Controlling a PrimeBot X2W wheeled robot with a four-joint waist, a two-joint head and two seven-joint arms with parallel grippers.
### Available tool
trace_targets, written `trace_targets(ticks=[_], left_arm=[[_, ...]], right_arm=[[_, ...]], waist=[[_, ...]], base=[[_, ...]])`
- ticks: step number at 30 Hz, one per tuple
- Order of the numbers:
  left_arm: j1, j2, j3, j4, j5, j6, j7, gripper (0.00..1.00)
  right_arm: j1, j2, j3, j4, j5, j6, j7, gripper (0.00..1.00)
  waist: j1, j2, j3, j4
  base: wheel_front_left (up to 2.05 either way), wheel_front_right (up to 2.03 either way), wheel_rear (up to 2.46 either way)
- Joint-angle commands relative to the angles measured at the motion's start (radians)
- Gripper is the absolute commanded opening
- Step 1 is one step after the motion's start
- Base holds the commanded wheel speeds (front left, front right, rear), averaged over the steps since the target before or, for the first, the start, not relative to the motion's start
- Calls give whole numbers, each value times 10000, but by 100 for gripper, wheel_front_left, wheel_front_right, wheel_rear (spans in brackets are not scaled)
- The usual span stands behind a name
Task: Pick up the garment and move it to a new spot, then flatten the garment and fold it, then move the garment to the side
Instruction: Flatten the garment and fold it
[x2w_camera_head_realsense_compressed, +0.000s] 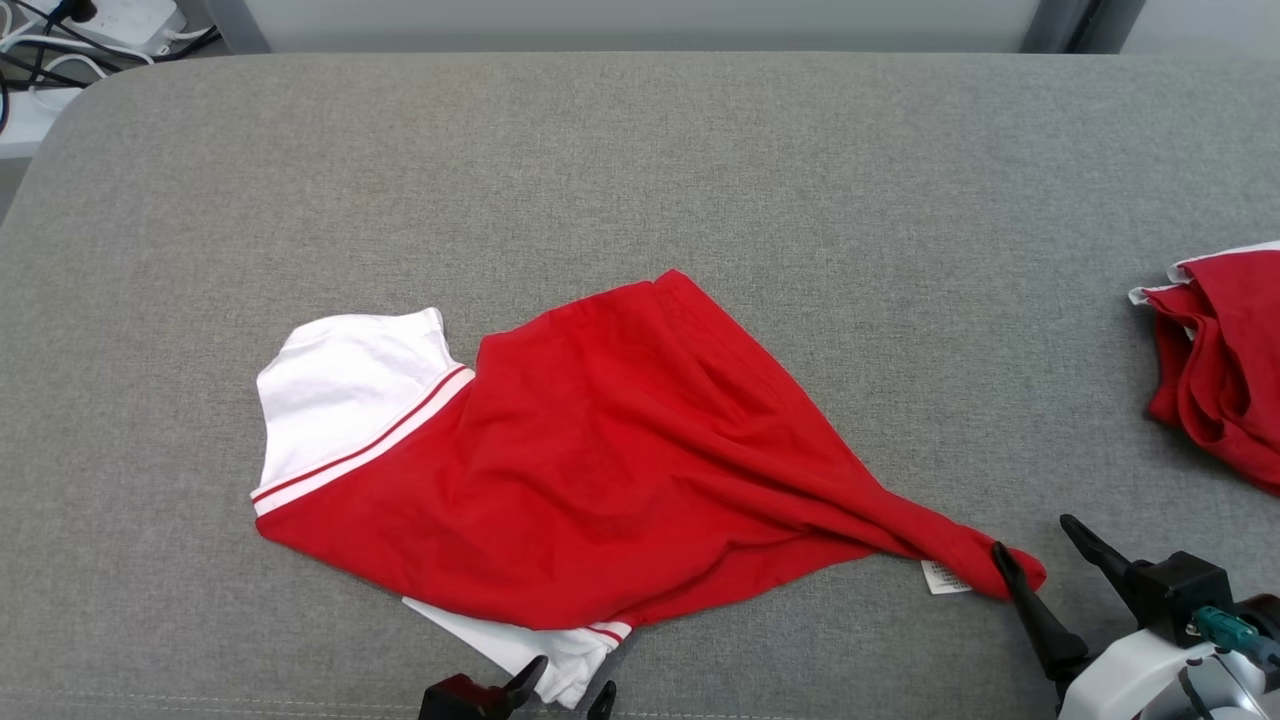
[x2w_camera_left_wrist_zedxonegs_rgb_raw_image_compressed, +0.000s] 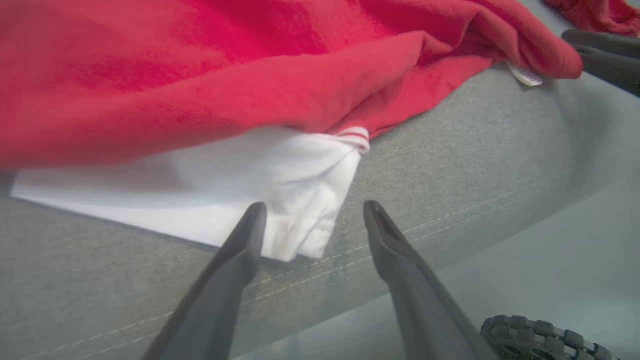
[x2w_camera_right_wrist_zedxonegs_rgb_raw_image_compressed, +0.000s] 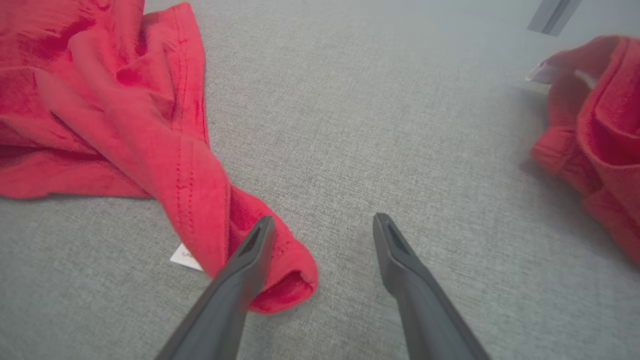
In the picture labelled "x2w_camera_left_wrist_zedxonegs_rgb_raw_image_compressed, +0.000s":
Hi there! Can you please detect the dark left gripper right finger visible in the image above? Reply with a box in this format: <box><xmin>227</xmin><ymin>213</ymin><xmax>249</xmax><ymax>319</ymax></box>
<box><xmin>362</xmin><ymin>200</ymin><xmax>501</xmax><ymax>360</ymax></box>

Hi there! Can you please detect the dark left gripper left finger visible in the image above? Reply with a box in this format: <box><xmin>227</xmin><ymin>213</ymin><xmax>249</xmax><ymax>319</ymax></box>
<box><xmin>142</xmin><ymin>201</ymin><xmax>268</xmax><ymax>360</ymax></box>

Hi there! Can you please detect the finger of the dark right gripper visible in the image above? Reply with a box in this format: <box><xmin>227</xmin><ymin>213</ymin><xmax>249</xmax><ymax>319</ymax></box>
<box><xmin>561</xmin><ymin>28</ymin><xmax>640</xmax><ymax>58</ymax></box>
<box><xmin>572</xmin><ymin>44</ymin><xmax>640</xmax><ymax>98</ymax></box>

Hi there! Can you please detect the red and white shirt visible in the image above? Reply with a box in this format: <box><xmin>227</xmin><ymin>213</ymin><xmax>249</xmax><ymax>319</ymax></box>
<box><xmin>542</xmin><ymin>0</ymin><xmax>640</xmax><ymax>38</ymax></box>
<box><xmin>0</xmin><ymin>0</ymin><xmax>585</xmax><ymax>263</ymax></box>

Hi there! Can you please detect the black omni wheel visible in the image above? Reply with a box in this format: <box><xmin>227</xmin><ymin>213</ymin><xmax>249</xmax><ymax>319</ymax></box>
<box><xmin>480</xmin><ymin>315</ymin><xmax>616</xmax><ymax>360</ymax></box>

